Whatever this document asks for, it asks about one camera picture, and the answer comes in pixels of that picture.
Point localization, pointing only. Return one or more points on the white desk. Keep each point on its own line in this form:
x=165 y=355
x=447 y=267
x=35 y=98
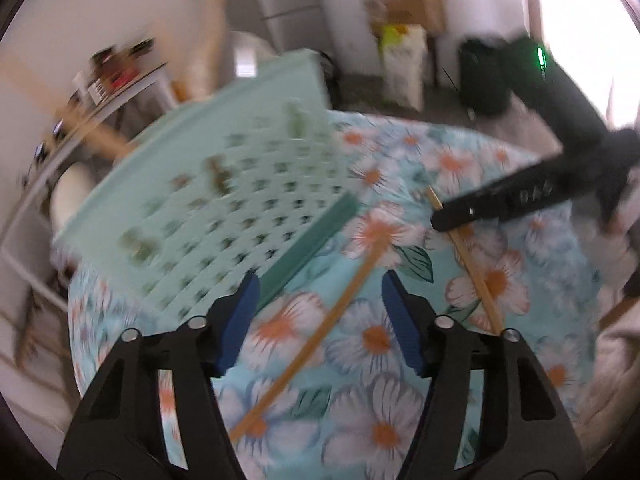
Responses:
x=125 y=91

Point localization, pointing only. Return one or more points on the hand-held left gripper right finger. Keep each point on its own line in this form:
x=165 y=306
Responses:
x=400 y=320

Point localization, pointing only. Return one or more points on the light wooden chopstick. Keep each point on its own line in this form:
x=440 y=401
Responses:
x=325 y=322
x=90 y=130
x=475 y=275

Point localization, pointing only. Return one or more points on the silver refrigerator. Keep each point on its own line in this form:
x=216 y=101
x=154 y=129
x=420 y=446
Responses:
x=285 y=0

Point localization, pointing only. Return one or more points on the cardboard box with white band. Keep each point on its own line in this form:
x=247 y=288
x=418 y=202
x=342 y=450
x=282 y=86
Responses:
x=415 y=7

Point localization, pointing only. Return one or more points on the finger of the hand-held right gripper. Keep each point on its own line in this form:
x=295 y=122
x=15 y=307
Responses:
x=500 y=202

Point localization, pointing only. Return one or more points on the green plastic utensil basket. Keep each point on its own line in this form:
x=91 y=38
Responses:
x=225 y=160

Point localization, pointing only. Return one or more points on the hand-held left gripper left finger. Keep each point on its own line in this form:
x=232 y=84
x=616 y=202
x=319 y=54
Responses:
x=242 y=315

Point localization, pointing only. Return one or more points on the floral blanket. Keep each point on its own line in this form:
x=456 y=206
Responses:
x=375 y=400

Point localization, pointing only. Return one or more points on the black trash bin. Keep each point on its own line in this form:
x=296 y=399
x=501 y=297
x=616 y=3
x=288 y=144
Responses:
x=482 y=80

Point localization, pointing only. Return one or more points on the yellow green rice bag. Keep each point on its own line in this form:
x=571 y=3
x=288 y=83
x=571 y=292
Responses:
x=405 y=70

